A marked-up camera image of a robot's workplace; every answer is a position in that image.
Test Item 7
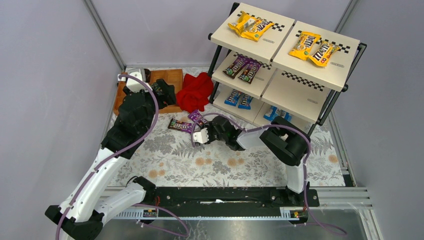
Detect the cream three-tier shelf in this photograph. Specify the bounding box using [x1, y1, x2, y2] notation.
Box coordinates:
[208, 2, 367, 135]

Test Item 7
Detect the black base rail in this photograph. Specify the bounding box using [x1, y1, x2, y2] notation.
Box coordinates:
[132, 176, 320, 218]

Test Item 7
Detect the brown M&M bag on shelf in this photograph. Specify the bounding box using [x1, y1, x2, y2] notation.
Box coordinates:
[222, 55, 250, 79]

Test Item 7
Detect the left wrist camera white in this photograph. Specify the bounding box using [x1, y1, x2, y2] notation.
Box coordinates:
[117, 67, 150, 93]

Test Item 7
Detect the blue M&M bag bottom shelf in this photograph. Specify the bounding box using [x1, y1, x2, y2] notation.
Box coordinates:
[224, 89, 243, 106]

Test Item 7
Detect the purple candy bag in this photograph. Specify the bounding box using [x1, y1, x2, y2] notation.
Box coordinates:
[167, 118, 193, 133]
[188, 110, 208, 127]

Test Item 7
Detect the blue M&M bag moved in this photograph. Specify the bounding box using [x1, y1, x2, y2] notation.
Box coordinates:
[237, 93, 253, 110]

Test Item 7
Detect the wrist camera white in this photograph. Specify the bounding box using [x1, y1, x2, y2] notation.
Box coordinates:
[192, 128, 210, 146]
[117, 67, 150, 93]

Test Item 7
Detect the yellow M&M bag on shelf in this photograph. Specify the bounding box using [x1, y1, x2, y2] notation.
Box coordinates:
[241, 17, 275, 42]

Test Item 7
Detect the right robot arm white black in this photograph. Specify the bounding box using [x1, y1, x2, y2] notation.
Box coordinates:
[192, 115, 311, 194]

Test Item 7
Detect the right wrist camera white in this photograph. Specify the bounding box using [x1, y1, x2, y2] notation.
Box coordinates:
[192, 128, 210, 146]

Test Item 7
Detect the light blue candy bag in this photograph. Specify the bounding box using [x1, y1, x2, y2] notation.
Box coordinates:
[280, 110, 293, 122]

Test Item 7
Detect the floral tablecloth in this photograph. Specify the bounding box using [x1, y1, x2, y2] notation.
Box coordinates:
[108, 111, 346, 187]

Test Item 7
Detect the wooden compartment tray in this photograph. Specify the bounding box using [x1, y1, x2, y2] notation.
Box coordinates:
[113, 68, 183, 116]

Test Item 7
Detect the red cloth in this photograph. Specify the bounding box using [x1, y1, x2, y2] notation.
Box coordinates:
[176, 72, 214, 113]

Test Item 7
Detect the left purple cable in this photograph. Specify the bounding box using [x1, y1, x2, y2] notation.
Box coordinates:
[54, 73, 160, 240]

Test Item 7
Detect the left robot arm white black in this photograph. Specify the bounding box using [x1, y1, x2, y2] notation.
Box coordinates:
[45, 76, 177, 240]

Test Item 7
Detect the brown m&m bag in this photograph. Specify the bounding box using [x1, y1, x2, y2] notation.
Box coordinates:
[238, 60, 263, 84]
[222, 55, 250, 79]

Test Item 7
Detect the yellow candy bag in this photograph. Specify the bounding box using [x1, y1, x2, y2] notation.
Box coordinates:
[227, 11, 257, 36]
[308, 41, 340, 68]
[288, 31, 321, 61]

